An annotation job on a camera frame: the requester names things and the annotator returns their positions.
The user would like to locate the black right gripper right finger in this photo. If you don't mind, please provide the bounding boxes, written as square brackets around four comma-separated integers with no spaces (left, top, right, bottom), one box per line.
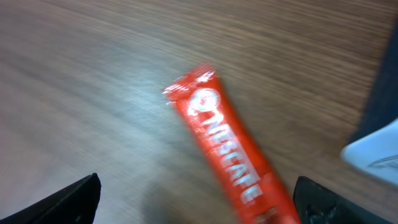
[293,176,391,224]

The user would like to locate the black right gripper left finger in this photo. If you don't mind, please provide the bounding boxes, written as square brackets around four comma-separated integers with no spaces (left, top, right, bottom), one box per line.
[1,173,101,224]

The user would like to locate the red Nescafe sachet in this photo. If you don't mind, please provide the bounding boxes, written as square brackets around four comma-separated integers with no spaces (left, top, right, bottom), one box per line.
[163,63,300,223]

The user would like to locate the white barcode scanner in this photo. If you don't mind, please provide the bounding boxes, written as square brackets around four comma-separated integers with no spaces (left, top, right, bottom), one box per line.
[340,18,398,187]

